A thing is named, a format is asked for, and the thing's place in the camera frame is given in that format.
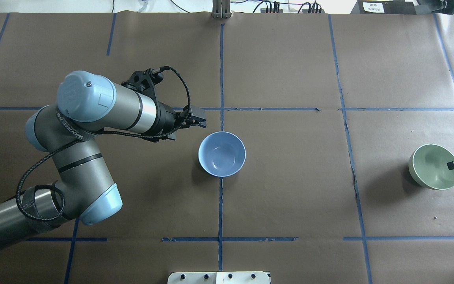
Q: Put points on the aluminium frame post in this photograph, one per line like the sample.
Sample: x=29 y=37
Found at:
x=221 y=9

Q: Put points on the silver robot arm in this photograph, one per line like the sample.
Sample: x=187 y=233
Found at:
x=73 y=181

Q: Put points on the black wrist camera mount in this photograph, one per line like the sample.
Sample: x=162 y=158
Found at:
x=144 y=82

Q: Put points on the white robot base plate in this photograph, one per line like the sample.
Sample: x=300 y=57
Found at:
x=220 y=277

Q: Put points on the brown paper table cover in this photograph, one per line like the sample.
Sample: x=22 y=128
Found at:
x=329 y=108

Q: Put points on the green bowl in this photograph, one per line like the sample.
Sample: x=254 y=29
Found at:
x=428 y=167

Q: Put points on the blue bowl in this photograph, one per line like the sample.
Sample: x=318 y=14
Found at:
x=222 y=154

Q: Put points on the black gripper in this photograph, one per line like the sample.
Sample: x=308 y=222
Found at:
x=166 y=118

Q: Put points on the black box with label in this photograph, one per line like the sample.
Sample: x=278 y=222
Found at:
x=388 y=7

